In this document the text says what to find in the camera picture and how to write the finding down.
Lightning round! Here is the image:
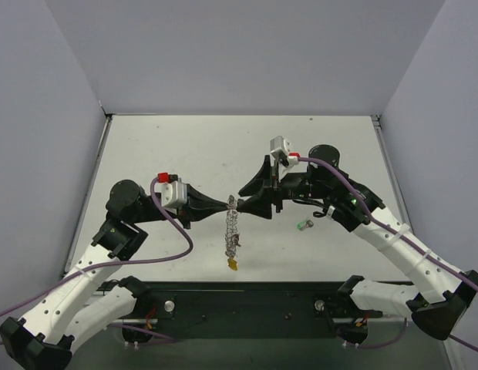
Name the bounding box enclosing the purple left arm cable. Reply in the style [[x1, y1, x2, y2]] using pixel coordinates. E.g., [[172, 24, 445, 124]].
[[0, 175, 194, 346]]

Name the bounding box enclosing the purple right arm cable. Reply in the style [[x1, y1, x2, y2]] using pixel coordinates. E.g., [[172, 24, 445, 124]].
[[298, 155, 478, 354]]

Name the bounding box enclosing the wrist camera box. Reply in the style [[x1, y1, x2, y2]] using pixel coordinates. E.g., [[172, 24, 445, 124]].
[[161, 180, 188, 209], [270, 136, 291, 165]]

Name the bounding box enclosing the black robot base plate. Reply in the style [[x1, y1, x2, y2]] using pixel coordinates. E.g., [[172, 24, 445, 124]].
[[119, 282, 384, 345]]

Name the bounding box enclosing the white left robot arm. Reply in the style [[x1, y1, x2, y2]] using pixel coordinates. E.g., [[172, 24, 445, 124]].
[[0, 173, 228, 369]]

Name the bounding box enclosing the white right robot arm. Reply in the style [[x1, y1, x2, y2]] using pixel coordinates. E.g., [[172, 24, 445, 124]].
[[237, 136, 478, 341]]

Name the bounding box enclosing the yellow key tag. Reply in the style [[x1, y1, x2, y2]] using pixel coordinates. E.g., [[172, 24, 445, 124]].
[[227, 259, 238, 271]]

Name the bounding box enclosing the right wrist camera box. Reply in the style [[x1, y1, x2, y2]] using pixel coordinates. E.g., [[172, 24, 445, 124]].
[[270, 136, 291, 165]]

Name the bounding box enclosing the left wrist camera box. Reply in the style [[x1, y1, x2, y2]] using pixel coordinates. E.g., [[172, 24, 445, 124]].
[[161, 180, 188, 209]]

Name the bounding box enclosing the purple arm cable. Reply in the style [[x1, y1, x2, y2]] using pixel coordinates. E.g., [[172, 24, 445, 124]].
[[0, 175, 194, 346], [298, 155, 478, 354]]

